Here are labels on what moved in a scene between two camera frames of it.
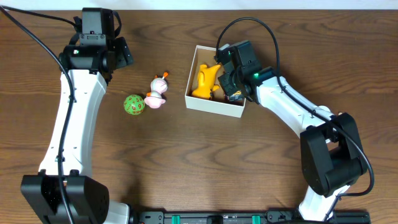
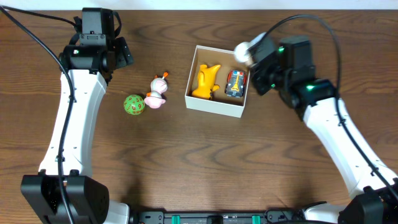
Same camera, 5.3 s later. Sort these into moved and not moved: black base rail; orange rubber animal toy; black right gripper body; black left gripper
Moved: black right gripper body
Not moved: black left gripper; orange rubber animal toy; black base rail
